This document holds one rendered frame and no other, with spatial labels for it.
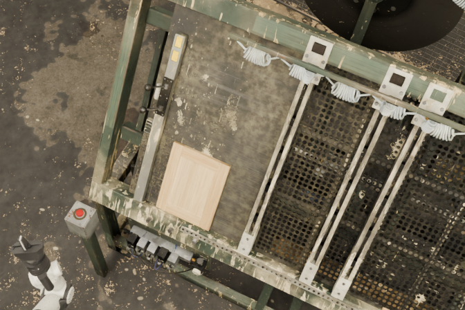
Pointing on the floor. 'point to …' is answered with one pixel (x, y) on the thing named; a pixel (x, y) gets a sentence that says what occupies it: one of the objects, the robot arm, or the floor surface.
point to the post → (94, 250)
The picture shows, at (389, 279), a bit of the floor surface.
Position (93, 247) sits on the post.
